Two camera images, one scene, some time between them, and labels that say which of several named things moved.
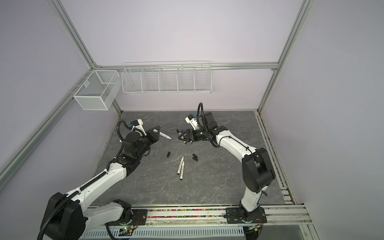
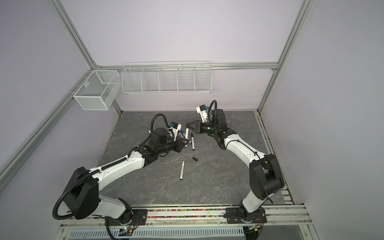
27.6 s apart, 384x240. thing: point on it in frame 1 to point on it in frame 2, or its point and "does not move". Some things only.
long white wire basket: x=167 y=77 does not move
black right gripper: x=188 y=136 to x=199 y=127
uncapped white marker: x=181 y=173 does not move
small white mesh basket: x=99 y=90 does not move
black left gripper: x=155 y=137 to x=179 y=144
